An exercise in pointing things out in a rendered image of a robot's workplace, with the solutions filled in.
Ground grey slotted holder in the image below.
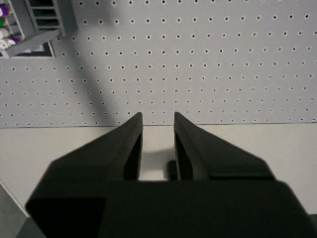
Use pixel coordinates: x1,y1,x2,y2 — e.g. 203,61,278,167
25,0,78,36

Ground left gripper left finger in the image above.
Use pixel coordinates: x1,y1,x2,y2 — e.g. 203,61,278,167
39,112,144,181

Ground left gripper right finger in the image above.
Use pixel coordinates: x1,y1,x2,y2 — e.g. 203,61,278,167
173,112,277,179

